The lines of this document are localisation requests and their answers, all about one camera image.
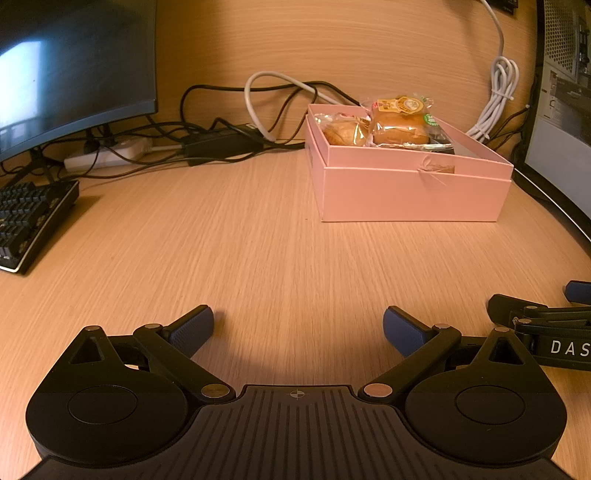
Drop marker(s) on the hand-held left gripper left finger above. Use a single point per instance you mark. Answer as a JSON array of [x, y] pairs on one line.
[[194, 328]]

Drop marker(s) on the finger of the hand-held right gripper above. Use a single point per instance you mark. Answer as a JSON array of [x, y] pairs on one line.
[[578, 290], [508, 307]]

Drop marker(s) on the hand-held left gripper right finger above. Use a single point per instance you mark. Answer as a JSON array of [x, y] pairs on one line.
[[404, 331]]

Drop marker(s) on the pink cardboard box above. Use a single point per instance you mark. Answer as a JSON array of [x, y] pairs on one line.
[[406, 194]]

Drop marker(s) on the bread packet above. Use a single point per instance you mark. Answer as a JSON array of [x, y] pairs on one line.
[[344, 133], [399, 122]]

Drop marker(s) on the glass computer case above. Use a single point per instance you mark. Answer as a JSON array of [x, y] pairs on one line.
[[558, 106]]

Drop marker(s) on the black power brick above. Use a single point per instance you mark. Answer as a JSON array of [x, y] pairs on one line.
[[221, 142]]

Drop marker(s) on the white power strip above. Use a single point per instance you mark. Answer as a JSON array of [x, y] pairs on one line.
[[111, 154]]

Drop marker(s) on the black keyboard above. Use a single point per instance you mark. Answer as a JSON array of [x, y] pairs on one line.
[[27, 217]]

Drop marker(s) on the black computer monitor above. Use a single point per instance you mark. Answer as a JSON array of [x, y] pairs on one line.
[[69, 64]]

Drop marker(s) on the black wall socket panel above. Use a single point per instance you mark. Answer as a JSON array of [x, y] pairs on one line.
[[505, 3]]

